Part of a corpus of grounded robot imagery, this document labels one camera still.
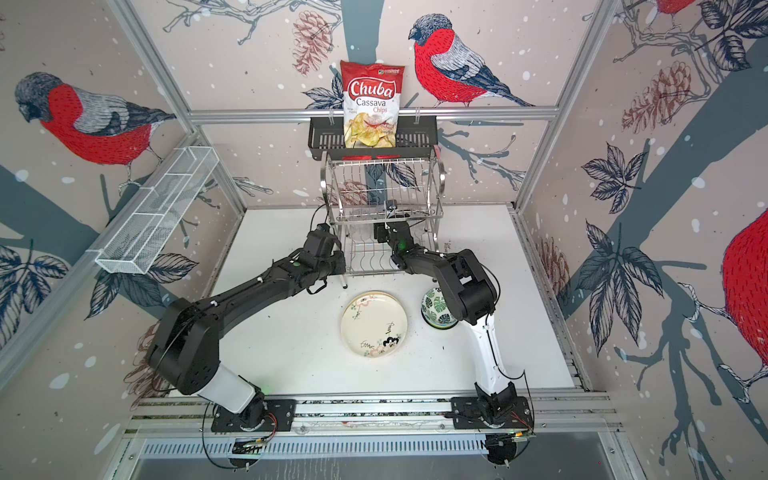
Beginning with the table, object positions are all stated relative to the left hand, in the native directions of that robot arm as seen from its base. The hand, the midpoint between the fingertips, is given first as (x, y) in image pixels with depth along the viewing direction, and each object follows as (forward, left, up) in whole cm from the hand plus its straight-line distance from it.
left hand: (342, 258), depth 88 cm
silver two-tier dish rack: (+40, -5, -11) cm, 41 cm away
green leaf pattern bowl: (-13, -28, -10) cm, 33 cm away
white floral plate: (-16, -10, -11) cm, 22 cm away
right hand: (+17, -11, -3) cm, 21 cm away
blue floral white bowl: (-16, -29, -9) cm, 35 cm away
